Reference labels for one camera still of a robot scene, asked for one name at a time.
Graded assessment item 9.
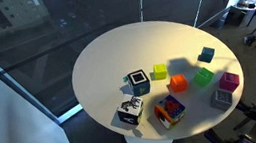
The blue block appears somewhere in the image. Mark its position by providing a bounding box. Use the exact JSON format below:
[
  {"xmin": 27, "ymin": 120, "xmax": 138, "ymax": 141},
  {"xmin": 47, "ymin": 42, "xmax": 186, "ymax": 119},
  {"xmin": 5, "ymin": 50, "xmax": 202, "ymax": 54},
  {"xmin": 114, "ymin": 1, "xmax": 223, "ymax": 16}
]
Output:
[{"xmin": 198, "ymin": 46, "xmax": 215, "ymax": 63}]

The yellow-green block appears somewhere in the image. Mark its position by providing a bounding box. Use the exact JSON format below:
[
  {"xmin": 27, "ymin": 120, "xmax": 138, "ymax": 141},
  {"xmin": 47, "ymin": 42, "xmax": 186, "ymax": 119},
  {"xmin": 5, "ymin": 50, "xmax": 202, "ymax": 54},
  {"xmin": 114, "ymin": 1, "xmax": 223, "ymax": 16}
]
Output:
[{"xmin": 153, "ymin": 64, "xmax": 168, "ymax": 80}]

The orange block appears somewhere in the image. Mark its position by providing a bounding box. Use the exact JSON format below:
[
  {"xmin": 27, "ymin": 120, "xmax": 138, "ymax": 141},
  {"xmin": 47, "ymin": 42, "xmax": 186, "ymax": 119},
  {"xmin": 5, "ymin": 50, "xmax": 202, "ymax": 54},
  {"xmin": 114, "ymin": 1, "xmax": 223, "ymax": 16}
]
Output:
[{"xmin": 170, "ymin": 74, "xmax": 188, "ymax": 93}]

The green block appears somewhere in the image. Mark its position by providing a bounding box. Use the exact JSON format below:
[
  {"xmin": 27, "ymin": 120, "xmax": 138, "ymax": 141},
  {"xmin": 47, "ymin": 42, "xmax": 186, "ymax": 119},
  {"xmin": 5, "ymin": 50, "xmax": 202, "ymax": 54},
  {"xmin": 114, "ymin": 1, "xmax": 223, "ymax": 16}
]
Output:
[{"xmin": 193, "ymin": 68, "xmax": 214, "ymax": 87}]

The grey block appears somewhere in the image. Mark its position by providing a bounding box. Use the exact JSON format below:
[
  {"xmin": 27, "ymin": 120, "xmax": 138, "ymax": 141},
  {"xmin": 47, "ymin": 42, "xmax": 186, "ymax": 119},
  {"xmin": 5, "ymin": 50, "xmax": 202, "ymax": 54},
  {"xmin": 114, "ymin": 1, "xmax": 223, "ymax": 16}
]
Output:
[{"xmin": 210, "ymin": 89, "xmax": 233, "ymax": 111}]

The magenta block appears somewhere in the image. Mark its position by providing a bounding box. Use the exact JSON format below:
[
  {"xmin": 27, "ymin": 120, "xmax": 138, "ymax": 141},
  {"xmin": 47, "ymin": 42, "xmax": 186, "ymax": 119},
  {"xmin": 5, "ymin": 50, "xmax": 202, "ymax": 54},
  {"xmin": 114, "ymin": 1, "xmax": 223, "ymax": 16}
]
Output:
[{"xmin": 219, "ymin": 72, "xmax": 240, "ymax": 92}]

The small teal piece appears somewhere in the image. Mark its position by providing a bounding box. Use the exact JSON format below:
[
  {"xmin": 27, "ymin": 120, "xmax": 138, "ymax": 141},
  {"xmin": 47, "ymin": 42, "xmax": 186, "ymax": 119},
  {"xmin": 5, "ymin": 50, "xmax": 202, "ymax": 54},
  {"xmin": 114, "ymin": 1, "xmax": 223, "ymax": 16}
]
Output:
[{"xmin": 123, "ymin": 76, "xmax": 128, "ymax": 82}]

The blue cube with black square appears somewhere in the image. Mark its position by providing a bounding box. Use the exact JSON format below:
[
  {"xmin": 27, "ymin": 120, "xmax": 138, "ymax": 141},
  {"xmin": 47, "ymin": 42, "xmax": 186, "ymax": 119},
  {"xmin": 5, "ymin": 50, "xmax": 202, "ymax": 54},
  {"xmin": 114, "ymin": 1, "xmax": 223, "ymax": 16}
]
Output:
[{"xmin": 128, "ymin": 70, "xmax": 151, "ymax": 97}]

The round white table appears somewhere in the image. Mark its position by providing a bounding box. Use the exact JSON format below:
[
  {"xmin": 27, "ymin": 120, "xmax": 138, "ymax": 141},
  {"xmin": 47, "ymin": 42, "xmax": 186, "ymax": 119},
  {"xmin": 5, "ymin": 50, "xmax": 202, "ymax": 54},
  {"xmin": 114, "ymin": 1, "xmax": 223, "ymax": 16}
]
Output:
[{"xmin": 72, "ymin": 21, "xmax": 244, "ymax": 141}]

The black and white patterned cube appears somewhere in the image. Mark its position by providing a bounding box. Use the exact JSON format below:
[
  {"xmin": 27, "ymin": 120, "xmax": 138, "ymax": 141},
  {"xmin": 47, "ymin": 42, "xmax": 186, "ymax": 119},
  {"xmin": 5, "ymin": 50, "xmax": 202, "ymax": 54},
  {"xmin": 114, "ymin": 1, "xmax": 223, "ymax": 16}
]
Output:
[{"xmin": 117, "ymin": 94, "xmax": 144, "ymax": 125}]

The colourful red orange cube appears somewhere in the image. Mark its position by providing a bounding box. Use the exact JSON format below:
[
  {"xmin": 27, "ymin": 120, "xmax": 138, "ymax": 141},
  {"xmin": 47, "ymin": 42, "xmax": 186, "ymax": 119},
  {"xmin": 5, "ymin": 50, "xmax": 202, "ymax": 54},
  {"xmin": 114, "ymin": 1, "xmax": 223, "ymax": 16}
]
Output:
[{"xmin": 154, "ymin": 95, "xmax": 186, "ymax": 129}]

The small round side table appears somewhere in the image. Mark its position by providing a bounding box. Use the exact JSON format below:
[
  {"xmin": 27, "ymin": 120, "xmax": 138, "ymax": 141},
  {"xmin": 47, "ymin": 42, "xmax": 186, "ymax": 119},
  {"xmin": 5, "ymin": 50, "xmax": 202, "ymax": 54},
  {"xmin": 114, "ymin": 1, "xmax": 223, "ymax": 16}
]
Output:
[{"xmin": 236, "ymin": 0, "xmax": 256, "ymax": 10}]

